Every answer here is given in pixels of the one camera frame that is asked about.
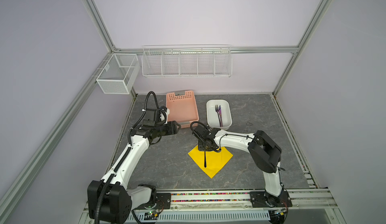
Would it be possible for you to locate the purple black spoon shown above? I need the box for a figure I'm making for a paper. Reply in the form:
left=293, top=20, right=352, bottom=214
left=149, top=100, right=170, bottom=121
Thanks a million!
left=204, top=151, right=207, bottom=168

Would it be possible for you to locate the purple black fork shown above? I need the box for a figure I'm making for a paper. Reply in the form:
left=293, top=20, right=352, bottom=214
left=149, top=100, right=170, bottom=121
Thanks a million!
left=215, top=104, right=220, bottom=125

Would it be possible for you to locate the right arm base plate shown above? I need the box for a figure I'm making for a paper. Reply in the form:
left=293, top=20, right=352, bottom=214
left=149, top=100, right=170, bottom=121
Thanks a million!
left=249, top=190, right=293, bottom=208

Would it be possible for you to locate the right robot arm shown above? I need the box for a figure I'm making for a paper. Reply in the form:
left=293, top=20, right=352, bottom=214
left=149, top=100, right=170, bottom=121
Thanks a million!
left=190, top=121, right=284, bottom=207

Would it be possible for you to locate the aluminium front rail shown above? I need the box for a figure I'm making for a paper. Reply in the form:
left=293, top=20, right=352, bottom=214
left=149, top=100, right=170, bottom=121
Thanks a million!
left=83, top=189, right=338, bottom=213

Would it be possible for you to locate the purple black knife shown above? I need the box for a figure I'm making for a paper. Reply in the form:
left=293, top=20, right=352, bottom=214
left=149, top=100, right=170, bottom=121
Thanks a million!
left=218, top=105, right=223, bottom=127

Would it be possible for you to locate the yellow paper napkin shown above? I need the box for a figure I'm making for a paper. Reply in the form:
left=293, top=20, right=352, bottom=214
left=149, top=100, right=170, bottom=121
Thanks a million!
left=188, top=146, right=233, bottom=179

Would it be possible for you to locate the white mesh wall box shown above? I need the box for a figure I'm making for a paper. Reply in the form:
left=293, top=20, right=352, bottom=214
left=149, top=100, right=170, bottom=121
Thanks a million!
left=97, top=54, right=140, bottom=95

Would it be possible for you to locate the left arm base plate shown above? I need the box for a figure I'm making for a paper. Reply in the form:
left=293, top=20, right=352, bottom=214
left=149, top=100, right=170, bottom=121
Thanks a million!
left=144, top=192, right=171, bottom=210

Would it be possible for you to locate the white wire wall shelf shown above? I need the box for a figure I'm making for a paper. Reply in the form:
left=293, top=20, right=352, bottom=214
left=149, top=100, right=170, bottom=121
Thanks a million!
left=142, top=44, right=233, bottom=78

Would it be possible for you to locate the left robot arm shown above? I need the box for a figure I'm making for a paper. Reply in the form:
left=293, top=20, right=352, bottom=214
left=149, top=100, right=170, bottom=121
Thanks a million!
left=87, top=104, right=181, bottom=224

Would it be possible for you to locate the white oval tray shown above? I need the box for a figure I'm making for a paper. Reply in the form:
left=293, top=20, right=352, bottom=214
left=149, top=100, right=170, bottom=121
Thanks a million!
left=206, top=99, right=232, bottom=130

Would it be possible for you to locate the white vented cable duct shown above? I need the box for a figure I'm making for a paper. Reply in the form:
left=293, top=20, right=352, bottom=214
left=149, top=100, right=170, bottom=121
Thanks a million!
left=135, top=210, right=271, bottom=224

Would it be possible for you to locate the pink plastic basket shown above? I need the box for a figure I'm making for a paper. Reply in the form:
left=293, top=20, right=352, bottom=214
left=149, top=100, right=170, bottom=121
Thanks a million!
left=166, top=90, right=199, bottom=128

